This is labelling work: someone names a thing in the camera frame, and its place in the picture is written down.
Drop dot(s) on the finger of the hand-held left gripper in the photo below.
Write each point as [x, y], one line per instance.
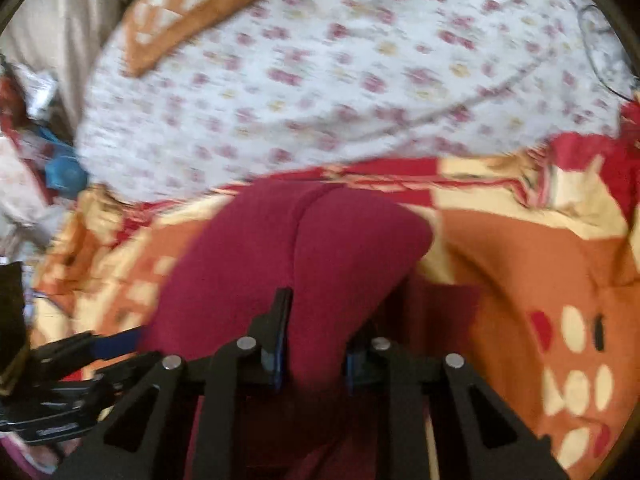
[110, 342]
[127, 367]

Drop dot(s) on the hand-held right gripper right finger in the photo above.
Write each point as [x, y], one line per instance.
[356, 362]

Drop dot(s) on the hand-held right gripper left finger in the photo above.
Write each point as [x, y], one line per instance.
[277, 360]

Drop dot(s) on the maroon pants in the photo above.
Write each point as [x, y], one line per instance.
[325, 240]

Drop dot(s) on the white patterned cloth pile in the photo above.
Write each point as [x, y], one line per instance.
[25, 195]

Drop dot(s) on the red orange printed blanket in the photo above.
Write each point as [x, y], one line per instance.
[500, 260]

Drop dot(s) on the blue plastic bag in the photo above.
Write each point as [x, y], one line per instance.
[62, 165]

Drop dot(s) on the white floral bedsheet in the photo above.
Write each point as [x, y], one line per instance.
[350, 85]

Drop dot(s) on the beige curtain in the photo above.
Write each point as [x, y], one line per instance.
[60, 25]

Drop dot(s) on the orange checkered cushion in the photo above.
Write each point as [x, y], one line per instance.
[200, 5]

